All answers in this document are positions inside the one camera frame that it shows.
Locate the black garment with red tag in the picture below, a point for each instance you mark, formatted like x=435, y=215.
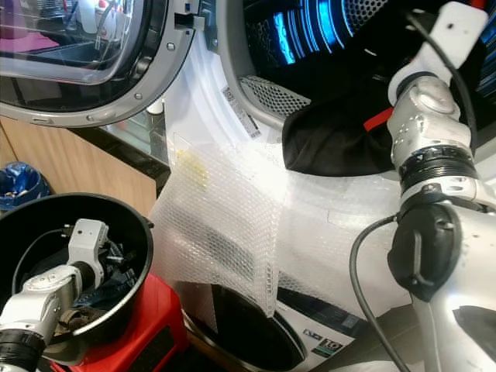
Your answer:
x=333, y=139

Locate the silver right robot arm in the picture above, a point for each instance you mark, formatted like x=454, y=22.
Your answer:
x=426, y=116

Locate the white washing machine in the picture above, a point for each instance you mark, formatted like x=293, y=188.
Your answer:
x=194, y=101

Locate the dark blue garment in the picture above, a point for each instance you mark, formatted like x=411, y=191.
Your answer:
x=120, y=283

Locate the brown cloth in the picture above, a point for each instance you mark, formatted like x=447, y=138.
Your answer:
x=87, y=319

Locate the red plastic stool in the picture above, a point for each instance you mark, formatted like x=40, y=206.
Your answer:
x=159, y=318

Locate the black round laundry bucket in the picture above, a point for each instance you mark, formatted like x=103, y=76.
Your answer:
x=32, y=225

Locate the wooden cabinet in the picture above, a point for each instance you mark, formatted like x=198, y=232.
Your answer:
x=93, y=167

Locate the clear bubble wrap sheet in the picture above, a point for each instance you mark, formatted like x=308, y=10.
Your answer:
x=225, y=232

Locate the yellow rectangular sticker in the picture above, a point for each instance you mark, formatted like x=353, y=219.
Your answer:
x=192, y=169

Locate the bin with blue bag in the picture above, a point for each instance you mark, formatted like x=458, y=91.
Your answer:
x=23, y=186

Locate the round glass washer door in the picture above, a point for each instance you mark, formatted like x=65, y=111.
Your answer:
x=101, y=89

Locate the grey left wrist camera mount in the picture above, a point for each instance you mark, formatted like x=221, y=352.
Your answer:
x=87, y=236

